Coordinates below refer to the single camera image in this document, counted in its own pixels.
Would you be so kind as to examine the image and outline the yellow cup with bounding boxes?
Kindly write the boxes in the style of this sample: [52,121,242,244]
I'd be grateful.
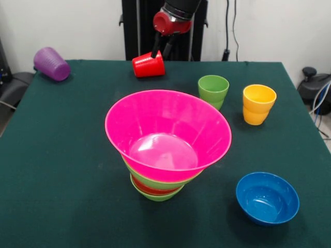
[242,84,277,126]

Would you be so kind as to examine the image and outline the dark green tablecloth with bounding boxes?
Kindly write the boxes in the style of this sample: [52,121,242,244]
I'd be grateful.
[0,59,331,248]

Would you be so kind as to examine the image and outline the red cup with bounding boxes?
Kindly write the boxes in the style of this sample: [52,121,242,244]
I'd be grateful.
[131,50,166,79]

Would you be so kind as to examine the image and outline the red bowl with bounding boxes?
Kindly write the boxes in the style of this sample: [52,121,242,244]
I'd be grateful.
[131,174,185,196]

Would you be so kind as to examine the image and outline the blue bowl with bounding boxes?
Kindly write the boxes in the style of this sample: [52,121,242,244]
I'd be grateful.
[235,172,300,227]

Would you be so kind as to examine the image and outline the thin black cable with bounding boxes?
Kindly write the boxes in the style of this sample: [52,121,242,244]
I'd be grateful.
[232,0,249,64]

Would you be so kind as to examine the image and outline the purple cup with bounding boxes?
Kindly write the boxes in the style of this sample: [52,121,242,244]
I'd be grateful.
[33,46,71,82]

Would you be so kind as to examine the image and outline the large green bowl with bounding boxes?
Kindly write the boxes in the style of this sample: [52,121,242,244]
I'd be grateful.
[122,154,204,191]

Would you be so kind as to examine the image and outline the blue cable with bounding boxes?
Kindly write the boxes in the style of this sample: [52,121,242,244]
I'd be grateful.
[311,82,331,117]

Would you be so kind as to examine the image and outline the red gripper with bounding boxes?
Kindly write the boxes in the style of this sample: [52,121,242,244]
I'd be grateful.
[151,7,193,59]

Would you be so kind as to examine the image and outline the black cable with plug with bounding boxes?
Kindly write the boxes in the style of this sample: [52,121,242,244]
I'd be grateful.
[222,0,231,62]

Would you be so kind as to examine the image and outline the large pink bowl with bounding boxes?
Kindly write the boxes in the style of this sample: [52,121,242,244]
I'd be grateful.
[104,89,233,181]

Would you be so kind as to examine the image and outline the green cup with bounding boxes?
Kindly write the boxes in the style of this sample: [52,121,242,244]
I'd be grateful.
[198,74,230,111]

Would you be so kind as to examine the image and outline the small green bowl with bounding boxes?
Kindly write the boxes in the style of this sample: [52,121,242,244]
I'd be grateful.
[130,174,185,203]

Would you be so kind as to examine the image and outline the black wheeled base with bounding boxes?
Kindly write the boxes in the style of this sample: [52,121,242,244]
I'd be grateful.
[0,71,35,108]
[297,66,331,105]

